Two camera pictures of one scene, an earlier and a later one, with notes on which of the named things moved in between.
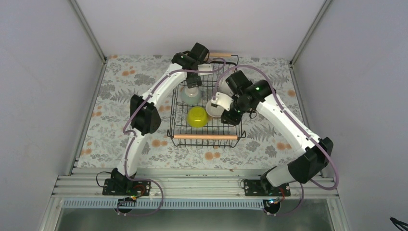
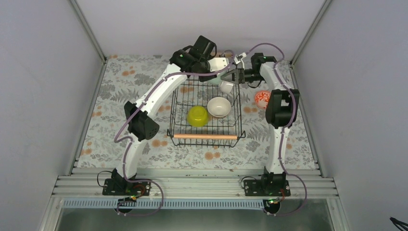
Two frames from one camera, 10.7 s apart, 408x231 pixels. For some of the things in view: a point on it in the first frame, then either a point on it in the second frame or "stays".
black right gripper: (234, 120) → (238, 77)
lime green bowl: (197, 117) stays
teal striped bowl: (191, 96) → (216, 81)
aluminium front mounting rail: (189, 183) stays
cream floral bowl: (214, 111) stays
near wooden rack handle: (206, 136) stays
